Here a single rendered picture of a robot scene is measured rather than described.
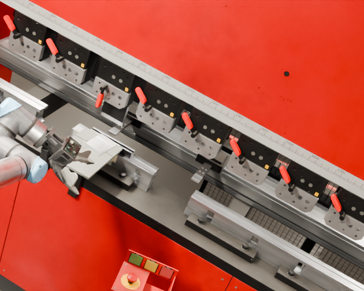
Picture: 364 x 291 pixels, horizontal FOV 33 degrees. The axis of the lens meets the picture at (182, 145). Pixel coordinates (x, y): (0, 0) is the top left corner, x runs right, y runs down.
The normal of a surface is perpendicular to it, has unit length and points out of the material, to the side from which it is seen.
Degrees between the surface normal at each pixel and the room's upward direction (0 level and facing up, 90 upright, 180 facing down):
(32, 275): 90
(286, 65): 90
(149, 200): 0
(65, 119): 0
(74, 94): 90
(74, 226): 90
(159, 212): 0
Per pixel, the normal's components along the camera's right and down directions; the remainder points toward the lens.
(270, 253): -0.40, 0.41
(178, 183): 0.32, -0.78
